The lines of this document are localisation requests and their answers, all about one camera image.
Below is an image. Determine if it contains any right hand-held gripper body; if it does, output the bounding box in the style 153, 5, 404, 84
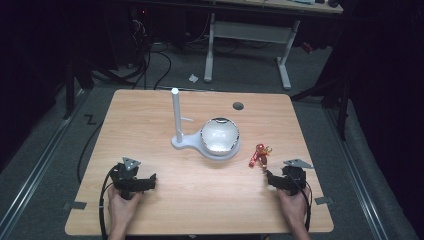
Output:
282, 158, 314, 197

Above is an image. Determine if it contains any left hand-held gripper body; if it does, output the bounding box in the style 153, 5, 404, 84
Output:
110, 156, 142, 200

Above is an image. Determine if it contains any red and gold toy figure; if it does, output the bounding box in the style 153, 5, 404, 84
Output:
248, 143, 273, 169

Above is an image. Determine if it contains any person's right hand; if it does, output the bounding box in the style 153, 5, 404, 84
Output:
278, 189, 308, 231

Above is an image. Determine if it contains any person's left hand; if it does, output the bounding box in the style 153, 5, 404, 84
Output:
107, 186, 143, 231

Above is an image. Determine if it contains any grey tape piece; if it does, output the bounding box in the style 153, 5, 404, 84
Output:
63, 200, 88, 211
314, 195, 335, 206

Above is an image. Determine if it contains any shiny metal bowl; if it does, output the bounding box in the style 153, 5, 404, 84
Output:
200, 117, 240, 157

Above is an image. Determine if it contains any white stand with round base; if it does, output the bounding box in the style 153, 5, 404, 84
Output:
170, 87, 241, 161

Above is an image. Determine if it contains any black metal stand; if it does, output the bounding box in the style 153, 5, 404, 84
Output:
62, 49, 95, 120
290, 74, 351, 141

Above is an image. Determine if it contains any white-framed wooden desk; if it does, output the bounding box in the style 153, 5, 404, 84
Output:
186, 0, 344, 91

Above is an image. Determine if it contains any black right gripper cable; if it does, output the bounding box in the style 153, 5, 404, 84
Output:
289, 173, 313, 233

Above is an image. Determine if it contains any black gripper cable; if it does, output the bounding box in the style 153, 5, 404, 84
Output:
98, 164, 118, 240
289, 173, 313, 233

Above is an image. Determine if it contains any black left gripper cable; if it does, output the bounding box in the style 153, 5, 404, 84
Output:
98, 164, 118, 240

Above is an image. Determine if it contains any black floor cable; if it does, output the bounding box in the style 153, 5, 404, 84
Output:
76, 121, 104, 184

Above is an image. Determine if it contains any metal floor rail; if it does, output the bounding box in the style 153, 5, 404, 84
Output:
324, 106, 389, 240
0, 88, 88, 234

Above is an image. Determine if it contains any bundle of black cables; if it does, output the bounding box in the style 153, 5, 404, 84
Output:
89, 13, 173, 91

